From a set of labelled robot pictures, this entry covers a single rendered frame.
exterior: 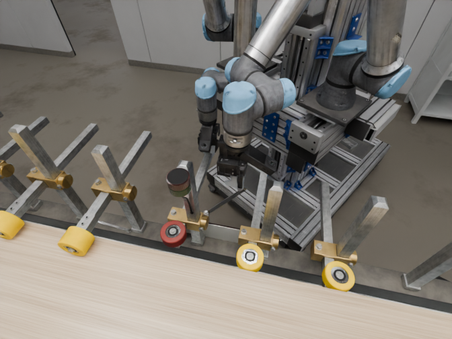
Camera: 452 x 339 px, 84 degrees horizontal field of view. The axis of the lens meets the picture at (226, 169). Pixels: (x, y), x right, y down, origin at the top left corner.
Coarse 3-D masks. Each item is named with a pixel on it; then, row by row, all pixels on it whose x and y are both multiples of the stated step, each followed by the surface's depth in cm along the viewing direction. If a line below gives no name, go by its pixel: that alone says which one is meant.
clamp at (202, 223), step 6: (180, 210) 89; (168, 216) 87; (174, 216) 87; (180, 216) 87; (186, 216) 87; (204, 216) 87; (186, 222) 86; (192, 222) 85; (198, 222) 85; (204, 222) 86; (186, 228) 89; (192, 228) 88; (198, 228) 87; (204, 228) 86
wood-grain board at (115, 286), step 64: (0, 256) 75; (64, 256) 74; (128, 256) 74; (0, 320) 63; (64, 320) 63; (128, 320) 63; (192, 320) 63; (256, 320) 63; (320, 320) 63; (384, 320) 62; (448, 320) 62
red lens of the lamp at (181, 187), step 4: (176, 168) 66; (180, 168) 66; (168, 172) 65; (188, 172) 65; (188, 176) 64; (188, 180) 64; (168, 184) 63; (172, 184) 62; (180, 184) 62; (184, 184) 63; (188, 184) 64; (172, 188) 63; (176, 188) 63; (180, 188) 63; (184, 188) 64
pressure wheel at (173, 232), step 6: (168, 222) 81; (174, 222) 81; (180, 222) 81; (162, 228) 80; (168, 228) 80; (174, 228) 80; (180, 228) 80; (162, 234) 78; (168, 234) 79; (174, 234) 79; (180, 234) 78; (186, 234) 81; (162, 240) 78; (168, 240) 77; (174, 240) 77; (180, 240) 78; (168, 246) 79; (174, 246) 78
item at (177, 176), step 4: (172, 172) 65; (176, 172) 65; (180, 172) 65; (184, 172) 65; (168, 176) 64; (172, 176) 64; (176, 176) 64; (180, 176) 64; (184, 176) 64; (168, 180) 63; (172, 180) 63; (176, 180) 63; (180, 180) 63; (184, 180) 63; (176, 184) 62; (188, 200) 75; (188, 204) 77; (192, 212) 81
